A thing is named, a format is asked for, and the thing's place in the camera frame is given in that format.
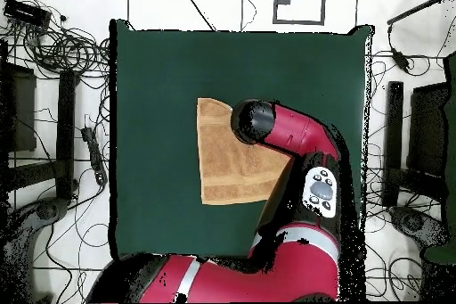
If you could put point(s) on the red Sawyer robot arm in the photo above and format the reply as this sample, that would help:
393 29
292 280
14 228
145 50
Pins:
295 129

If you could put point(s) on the black pole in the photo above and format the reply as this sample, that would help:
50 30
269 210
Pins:
413 11

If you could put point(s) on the black tripod base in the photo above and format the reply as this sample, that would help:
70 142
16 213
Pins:
48 210
415 223

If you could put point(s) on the black flat panel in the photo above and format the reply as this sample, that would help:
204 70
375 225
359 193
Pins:
21 111
427 129

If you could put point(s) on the dark green table cloth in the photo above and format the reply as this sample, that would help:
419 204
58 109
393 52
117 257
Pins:
160 104

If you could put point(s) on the black power adapter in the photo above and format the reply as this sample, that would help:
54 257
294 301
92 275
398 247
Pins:
400 60

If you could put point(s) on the black electronics box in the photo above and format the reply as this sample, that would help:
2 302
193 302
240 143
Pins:
26 13

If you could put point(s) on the black stand frame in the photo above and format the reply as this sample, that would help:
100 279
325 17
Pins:
394 133
66 133

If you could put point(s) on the black power strip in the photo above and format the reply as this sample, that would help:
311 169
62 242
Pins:
95 157

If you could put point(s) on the tan terry towel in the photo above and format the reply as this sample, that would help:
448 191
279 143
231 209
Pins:
228 172

